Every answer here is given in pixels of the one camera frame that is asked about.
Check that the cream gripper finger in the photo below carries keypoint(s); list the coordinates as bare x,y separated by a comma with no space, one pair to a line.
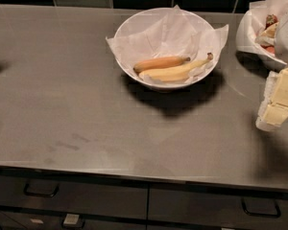
270,116

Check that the white bowl with strawberries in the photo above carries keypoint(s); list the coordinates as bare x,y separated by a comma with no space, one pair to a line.
246,43

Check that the yellow banana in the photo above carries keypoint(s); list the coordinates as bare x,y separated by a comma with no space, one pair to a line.
176,73

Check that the black left drawer handle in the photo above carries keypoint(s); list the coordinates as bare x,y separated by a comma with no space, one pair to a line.
41,189

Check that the red strawberries pile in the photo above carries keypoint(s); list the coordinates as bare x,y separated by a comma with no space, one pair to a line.
266,38

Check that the black drawer handle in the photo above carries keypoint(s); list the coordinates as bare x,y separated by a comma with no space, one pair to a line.
41,189
260,207

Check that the white label on lower drawer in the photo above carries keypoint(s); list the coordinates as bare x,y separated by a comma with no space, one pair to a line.
71,219

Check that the lower left drawer front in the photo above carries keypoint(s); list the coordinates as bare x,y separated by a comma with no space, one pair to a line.
20,219

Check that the drawer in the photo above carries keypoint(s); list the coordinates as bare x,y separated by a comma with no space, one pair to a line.
76,197
210,209
20,219

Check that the right drawer front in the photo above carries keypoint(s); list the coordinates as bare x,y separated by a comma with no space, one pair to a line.
210,209

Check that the white paper liner in bowl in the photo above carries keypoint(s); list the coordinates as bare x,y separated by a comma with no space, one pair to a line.
169,35

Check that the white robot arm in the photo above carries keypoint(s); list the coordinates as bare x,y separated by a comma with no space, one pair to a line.
280,94

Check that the white paper liner right bowl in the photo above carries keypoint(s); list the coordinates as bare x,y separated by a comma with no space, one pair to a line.
261,9

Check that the black right drawer handle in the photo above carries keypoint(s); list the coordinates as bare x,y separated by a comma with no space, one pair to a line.
260,207

